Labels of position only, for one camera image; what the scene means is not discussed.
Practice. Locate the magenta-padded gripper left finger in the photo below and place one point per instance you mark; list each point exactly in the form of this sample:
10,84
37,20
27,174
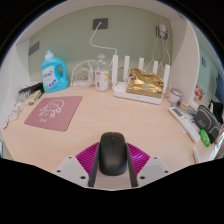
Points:
85,160

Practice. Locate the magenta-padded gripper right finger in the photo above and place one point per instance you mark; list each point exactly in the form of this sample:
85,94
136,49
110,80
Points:
138,160

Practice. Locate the black computer mouse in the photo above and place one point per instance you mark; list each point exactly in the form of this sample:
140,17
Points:
113,153

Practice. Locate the pink printed mouse pad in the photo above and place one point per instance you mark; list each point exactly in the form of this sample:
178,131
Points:
53,113

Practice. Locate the green-tipped white pen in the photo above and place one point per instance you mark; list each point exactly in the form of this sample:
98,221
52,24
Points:
196,155

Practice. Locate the white remote control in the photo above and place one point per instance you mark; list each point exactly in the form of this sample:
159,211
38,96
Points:
183,122

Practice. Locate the white router with antennas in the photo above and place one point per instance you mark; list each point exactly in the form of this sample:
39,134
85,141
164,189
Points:
133,96

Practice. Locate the small green packet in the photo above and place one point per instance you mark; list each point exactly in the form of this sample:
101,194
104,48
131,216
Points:
204,137

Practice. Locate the small white jar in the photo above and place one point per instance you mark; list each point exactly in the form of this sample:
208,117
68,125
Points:
175,96

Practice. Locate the gold foil bag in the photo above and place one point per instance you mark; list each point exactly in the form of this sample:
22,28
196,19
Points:
145,83

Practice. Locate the small beige box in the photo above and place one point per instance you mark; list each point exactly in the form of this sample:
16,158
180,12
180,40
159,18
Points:
34,97

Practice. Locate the clear plastic bag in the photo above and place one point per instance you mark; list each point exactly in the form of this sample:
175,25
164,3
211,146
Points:
13,113

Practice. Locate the blue detergent bottle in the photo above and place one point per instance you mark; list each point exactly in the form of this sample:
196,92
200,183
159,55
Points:
51,78

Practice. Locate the stack of booklets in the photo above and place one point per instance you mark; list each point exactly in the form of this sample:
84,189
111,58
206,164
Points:
31,88

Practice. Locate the black bag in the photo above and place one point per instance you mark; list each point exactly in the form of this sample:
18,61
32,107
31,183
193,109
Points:
217,110

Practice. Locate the black monitor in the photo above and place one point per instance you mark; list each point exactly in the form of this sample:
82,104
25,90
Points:
220,88

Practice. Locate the grey blank wall plate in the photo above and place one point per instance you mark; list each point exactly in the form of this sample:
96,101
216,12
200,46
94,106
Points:
34,48

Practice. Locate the white wall charger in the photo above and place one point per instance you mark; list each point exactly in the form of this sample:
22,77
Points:
161,30

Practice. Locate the grey wall socket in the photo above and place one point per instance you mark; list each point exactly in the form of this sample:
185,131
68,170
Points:
100,24

